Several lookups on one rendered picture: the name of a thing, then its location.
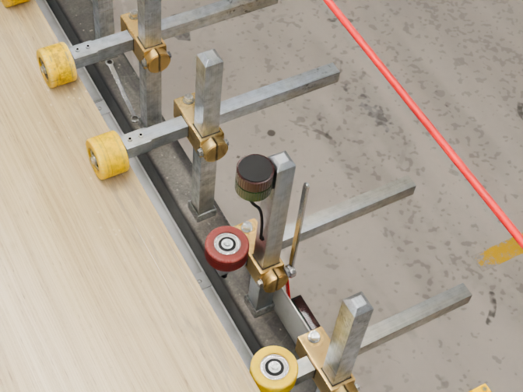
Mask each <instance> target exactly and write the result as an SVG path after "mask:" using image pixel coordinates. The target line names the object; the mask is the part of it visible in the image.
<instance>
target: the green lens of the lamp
mask: <svg viewBox="0 0 523 392"><path fill-rule="evenodd" d="M234 187H235V191H236V192H237V194H238V195H239V196H240V197H241V198H243V199H244V200H246V201H253V202H255V201H262V200H264V199H266V198H267V197H268V196H269V195H270V193H271V191H272V185H271V186H270V187H269V188H268V189H267V190H265V191H262V192H258V193H253V192H249V191H246V190H244V189H243V188H241V187H240V186H239V185H238V183H237V181H236V177H235V185H234Z"/></svg>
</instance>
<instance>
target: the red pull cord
mask: <svg viewBox="0 0 523 392"><path fill-rule="evenodd" d="M323 1H324V2H325V4H326V5H327V6H328V7H329V8H330V9H331V11H332V12H333V13H334V14H335V16H336V17H337V18H338V20H339V21H340V22H341V24H342V25H343V26H344V27H345V28H346V29H347V31H348V32H349V33H350V35H351V36H352V37H353V39H354V40H355V41H356V42H357V43H358V44H359V46H360V47H361V48H362V49H363V51H364V52H365V53H366V55H367V56H368V57H369V59H370V60H371V61H372V62H373V63H374V64H375V66H376V67H377V68H378V70H379V71H380V72H381V74H382V75H383V76H384V77H385V78H386V79H387V80H388V82H389V83H390V84H391V86H392V87H393V88H394V90H395V91H396V92H397V94H398V95H400V97H401V98H402V99H403V101H404V102H405V103H406V105H407V106H408V107H409V109H410V110H411V111H412V112H413V113H414V114H415V115H416V117H417V118H418V119H419V121H420V122H421V123H422V124H423V126H424V127H425V128H426V130H428V132H429V133H430V134H431V135H432V137H433V138H434V139H435V141H436V142H437V143H438V145H439V146H440V147H441V148H442V149H443V150H444V152H445V153H446V154H447V155H448V157H449V158H450V159H451V161H452V162H453V163H454V164H455V165H456V166H457V168H458V169H459V170H460V172H461V173H462V174H463V176H464V177H465V178H466V180H467V181H468V182H469V183H470V184H471V185H472V187H473V188H474V189H475V190H476V192H477V193H478V194H479V196H480V197H481V198H482V199H483V200H484V201H485V203H486V204H487V205H488V207H489V208H490V209H491V211H492V212H493V213H494V215H495V216H496V217H497V218H498V219H499V220H500V222H501V223H502V224H503V225H504V227H505V228H506V229H507V231H508V232H509V233H510V234H511V235H512V236H513V237H514V239H515V240H516V241H517V243H518V244H519V245H520V247H521V248H522V249H523V235H522V234H521V233H520V231H519V230H518V229H517V228H516V226H515V225H514V224H513V222H512V221H511V220H510V219H509V218H508V217H507V215H506V214H505V213H504V212H503V210H502V209H501V208H500V206H499V205H498V204H497V203H496V202H495V201H494V200H493V198H492V197H491V196H490V194H489V193H488V192H487V191H486V189H485V188H484V187H483V185H482V184H481V183H480V182H479V181H478V180H477V178H476V177H475V176H474V175H473V173H472V172H471V171H470V169H469V168H468V167H467V166H466V165H465V164H464V162H463V161H462V160H461V159H460V157H459V156H458V155H457V153H456V152H455V151H454V150H453V148H452V147H451V146H450V145H449V144H448V143H447V141H446V140H445V139H444V137H443V136H442V135H441V133H440V132H439V131H438V130H437V129H436V128H435V127H434V126H433V124H432V123H431V122H430V120H429V119H428V118H427V116H426V115H425V114H424V112H422V111H421V109H420V108H419V107H418V106H417V104H416V103H415V102H414V100H413V99H412V98H411V96H410V95H409V94H408V93H407V92H406V91H405V90H404V88H403V87H402V86H401V84H400V83H399V82H398V80H397V79H396V78H395V77H394V76H393V74H391V72H390V71H389V70H388V68H387V67H386V66H385V65H384V63H383V62H382V61H381V59H380V58H379V57H378V56H377V55H376V54H375V53H374V51H373V50H372V49H371V47H370V46H369V45H368V43H367V42H366V41H365V40H364V39H363V38H362V37H361V35H360V34H359V33H358V31H357V30H356V29H355V27H354V26H353V25H352V23H351V22H350V21H349V20H348V19H347V18H346V17H345V15H344V14H343V13H342V11H341V10H340V9H339V7H338V6H337V5H336V4H335V3H334V2H333V1H332V0H323Z"/></svg>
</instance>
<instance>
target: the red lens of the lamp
mask: <svg viewBox="0 0 523 392"><path fill-rule="evenodd" d="M251 155H258V156H263V155H260V154H249V155H246V156H251ZM246 156H244V157H242V158H241V159H240V160H239V161H238V163H237V168H236V181H237V183H238V185H239V186H240V187H241V188H243V189H244V190H246V191H249V192H254V193H257V192H262V191H265V190H267V189H268V188H269V187H270V186H271V185H272V182H273V177H274V172H275V168H274V165H273V163H272V161H271V160H270V159H269V158H267V157H265V156H263V157H265V158H266V159H267V160H268V161H269V162H270V163H271V164H272V166H273V168H272V175H271V176H270V178H269V179H267V180H266V181H265V182H264V181H263V182H262V183H260V182H259V183H254V182H250V181H247V180H245V179H244V178H243V177H242V176H241V175H240V174H239V171H238V166H239V163H240V161H241V160H242V159H243V158H245V157H246Z"/></svg>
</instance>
